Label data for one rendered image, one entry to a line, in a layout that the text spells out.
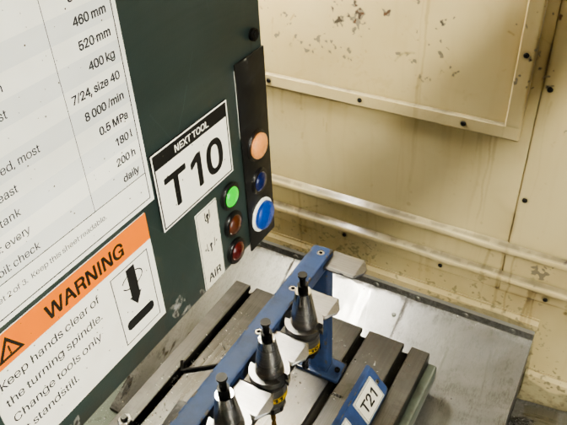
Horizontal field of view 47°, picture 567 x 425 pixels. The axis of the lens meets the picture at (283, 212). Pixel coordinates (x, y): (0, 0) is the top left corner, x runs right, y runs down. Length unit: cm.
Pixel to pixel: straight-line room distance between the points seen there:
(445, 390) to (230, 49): 117
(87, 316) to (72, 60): 18
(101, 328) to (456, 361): 119
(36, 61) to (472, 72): 99
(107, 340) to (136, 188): 12
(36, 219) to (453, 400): 127
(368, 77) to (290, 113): 23
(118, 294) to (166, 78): 16
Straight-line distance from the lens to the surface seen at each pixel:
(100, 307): 49
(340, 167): 151
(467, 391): 158
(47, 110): 40
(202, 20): 50
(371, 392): 134
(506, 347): 161
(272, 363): 98
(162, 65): 47
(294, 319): 105
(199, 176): 54
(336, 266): 118
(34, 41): 39
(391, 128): 140
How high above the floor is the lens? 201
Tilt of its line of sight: 37 degrees down
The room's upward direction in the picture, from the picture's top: 3 degrees counter-clockwise
